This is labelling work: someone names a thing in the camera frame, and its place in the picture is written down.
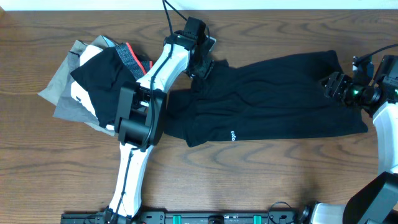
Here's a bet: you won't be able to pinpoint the black t-shirt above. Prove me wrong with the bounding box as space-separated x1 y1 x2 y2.
164 50 368 147

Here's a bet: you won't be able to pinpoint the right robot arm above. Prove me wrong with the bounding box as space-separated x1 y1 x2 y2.
296 54 397 223

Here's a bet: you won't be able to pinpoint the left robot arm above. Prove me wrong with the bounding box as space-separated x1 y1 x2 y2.
103 17 216 223

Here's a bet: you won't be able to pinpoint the black shorts with red waistband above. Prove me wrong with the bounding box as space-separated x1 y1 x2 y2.
71 43 154 128

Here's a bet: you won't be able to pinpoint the grey folded garment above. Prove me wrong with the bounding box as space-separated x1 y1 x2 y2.
38 40 115 136

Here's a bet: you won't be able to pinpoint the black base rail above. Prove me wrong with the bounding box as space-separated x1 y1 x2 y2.
60 209 310 224

